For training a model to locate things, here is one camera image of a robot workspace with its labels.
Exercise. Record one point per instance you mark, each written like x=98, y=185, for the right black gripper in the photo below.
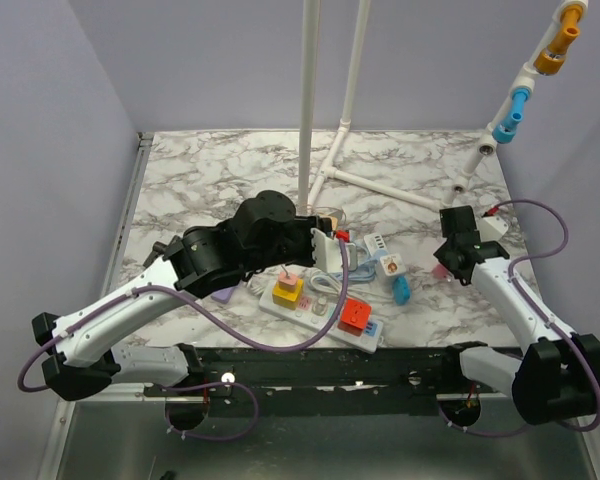
x=440, y=254

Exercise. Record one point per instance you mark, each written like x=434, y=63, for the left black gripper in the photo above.
x=305, y=226

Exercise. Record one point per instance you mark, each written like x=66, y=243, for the pink triangular power strip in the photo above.
x=441, y=273

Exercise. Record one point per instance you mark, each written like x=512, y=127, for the yellow cube socket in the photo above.
x=286, y=299

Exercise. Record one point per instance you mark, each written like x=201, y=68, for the white multicolour power strip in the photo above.
x=303, y=317

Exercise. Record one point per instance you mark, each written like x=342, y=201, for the red cube socket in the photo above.
x=354, y=317

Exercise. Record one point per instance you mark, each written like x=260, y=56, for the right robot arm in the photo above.
x=557, y=377

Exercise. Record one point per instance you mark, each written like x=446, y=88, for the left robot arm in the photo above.
x=85, y=350

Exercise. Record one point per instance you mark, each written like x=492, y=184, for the pink charger plug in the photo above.
x=287, y=281

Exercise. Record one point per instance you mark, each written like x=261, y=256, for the blue plug adapter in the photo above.
x=401, y=291

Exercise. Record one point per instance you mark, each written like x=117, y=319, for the white cartoon cube adapter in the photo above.
x=389, y=267

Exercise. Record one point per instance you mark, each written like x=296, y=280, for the purple USB power strip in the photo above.
x=223, y=296

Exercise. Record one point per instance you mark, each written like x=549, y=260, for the white USB charger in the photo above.
x=375, y=245

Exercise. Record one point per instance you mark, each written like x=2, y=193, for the blue pipe fitting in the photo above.
x=506, y=130

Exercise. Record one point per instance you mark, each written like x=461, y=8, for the orange pipe fitting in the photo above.
x=552, y=57

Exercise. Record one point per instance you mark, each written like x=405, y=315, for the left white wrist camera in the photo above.
x=326, y=253

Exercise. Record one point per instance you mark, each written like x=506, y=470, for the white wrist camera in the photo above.
x=492, y=228
x=326, y=253

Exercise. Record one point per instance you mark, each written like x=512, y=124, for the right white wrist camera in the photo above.
x=492, y=228

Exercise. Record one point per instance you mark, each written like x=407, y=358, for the white PVC pipe frame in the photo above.
x=309, y=188

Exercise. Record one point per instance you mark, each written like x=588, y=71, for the black metal base rail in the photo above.
x=235, y=382

